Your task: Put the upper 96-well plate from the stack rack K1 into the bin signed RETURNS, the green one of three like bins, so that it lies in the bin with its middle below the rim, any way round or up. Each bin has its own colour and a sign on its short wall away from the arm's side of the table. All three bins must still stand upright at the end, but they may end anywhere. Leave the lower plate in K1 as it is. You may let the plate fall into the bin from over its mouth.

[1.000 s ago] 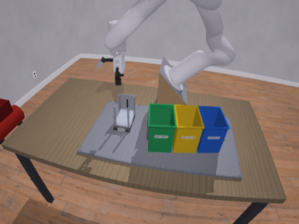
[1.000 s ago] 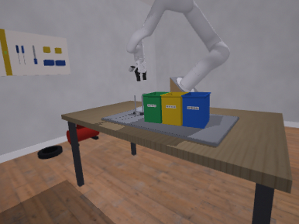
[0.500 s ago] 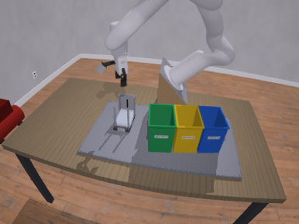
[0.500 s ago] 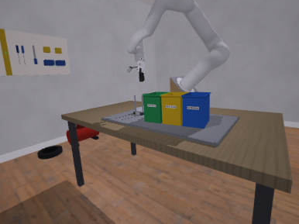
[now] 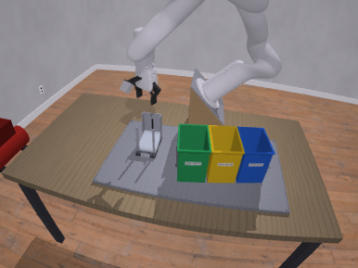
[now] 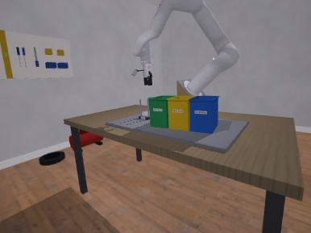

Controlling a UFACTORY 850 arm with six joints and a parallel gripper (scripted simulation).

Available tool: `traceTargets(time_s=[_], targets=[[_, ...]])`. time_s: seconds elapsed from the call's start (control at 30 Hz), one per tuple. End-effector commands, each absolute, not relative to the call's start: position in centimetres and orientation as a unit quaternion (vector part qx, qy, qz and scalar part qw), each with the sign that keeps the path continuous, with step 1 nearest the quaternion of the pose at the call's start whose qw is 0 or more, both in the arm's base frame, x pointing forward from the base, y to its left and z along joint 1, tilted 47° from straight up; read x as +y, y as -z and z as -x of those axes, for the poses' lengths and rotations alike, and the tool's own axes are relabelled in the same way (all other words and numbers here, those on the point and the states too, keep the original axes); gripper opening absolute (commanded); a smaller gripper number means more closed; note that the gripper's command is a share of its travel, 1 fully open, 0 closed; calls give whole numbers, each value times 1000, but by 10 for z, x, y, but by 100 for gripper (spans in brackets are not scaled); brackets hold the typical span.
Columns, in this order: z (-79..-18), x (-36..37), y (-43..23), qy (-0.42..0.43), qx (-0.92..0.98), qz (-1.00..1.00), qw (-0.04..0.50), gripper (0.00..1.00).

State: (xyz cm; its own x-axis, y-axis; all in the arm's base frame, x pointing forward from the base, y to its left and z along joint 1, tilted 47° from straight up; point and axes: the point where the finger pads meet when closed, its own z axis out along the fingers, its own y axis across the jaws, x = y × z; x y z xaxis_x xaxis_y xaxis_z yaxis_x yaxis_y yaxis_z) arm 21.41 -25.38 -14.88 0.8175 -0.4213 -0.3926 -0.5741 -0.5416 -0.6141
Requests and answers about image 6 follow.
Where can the blue open-top bin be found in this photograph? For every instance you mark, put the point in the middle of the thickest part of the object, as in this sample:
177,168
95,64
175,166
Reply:
203,113

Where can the yellow bin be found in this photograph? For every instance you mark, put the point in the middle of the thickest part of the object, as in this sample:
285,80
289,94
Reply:
178,113

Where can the green open bin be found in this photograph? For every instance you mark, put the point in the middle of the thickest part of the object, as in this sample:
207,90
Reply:
158,107

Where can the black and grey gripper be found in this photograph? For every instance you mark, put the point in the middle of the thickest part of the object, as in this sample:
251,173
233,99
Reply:
147,74

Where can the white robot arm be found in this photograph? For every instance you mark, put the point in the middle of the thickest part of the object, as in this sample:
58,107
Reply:
228,53

